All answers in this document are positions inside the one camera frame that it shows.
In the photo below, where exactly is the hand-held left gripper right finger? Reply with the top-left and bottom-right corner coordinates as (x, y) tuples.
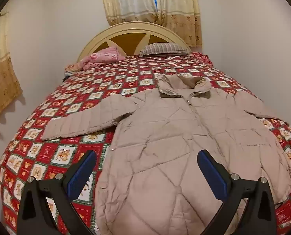
(197, 149), (277, 235)

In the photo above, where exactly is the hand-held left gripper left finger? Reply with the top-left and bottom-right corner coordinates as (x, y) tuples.
(17, 150), (97, 235)

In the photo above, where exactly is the beige quilted coat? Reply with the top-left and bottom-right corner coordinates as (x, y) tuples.
(41, 75), (291, 235)

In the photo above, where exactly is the red checkered printed bedspread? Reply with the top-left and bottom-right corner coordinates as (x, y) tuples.
(0, 51), (291, 235)

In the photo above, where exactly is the beige floral curtain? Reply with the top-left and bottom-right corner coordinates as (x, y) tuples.
(99, 0), (159, 27)
(0, 7), (23, 125)
(153, 0), (203, 48)

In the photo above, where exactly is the striped pillow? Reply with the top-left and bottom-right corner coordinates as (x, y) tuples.
(139, 43), (191, 56)

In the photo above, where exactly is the cream wooden headboard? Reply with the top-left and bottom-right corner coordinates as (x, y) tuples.
(77, 22), (191, 63)

